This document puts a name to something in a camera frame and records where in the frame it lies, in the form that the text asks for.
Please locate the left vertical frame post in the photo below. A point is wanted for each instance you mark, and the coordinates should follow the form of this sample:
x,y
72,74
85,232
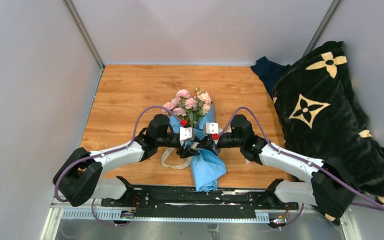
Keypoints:
x,y
69,4

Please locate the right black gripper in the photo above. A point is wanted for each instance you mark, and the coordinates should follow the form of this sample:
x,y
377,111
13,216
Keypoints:
x,y
210,144

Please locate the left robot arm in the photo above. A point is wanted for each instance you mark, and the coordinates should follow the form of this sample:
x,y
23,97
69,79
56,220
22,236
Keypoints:
x,y
81,176

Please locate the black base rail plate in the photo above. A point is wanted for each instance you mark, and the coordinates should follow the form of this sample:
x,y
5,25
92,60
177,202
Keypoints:
x,y
182,202

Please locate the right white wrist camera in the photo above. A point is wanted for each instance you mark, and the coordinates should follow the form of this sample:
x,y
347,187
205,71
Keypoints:
x,y
211,128

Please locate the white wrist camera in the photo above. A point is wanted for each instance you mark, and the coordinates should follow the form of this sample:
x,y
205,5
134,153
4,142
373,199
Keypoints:
x,y
211,128
186,134

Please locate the blue wrapping paper sheet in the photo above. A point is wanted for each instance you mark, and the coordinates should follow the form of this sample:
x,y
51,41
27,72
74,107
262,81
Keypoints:
x,y
206,167

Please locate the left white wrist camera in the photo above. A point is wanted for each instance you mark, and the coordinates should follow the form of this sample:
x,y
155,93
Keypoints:
x,y
186,134

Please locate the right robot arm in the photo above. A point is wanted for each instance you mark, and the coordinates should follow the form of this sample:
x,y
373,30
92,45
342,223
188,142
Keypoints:
x,y
298,172

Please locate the vertical frame post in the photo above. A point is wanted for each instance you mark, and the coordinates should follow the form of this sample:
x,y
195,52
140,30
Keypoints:
x,y
329,14
69,4

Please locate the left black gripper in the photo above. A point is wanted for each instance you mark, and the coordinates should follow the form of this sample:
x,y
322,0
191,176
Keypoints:
x,y
188,152

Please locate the pink fake flower stem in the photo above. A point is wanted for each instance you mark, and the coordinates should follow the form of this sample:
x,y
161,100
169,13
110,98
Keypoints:
x,y
168,106

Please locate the black patterned plush blanket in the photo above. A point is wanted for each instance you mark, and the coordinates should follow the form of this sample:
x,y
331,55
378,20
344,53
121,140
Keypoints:
x,y
322,119

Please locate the aluminium frame rail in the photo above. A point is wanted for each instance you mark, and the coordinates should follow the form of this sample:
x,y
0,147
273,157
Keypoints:
x,y
90,221

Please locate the cream ribbon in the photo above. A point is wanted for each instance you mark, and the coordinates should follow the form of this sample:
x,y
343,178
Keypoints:
x,y
169,159

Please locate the right vertical frame post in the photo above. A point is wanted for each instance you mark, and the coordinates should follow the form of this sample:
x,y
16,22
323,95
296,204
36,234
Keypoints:
x,y
329,14

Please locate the dark navy cloth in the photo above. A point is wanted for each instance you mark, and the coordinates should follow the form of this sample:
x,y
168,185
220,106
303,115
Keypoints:
x,y
268,72

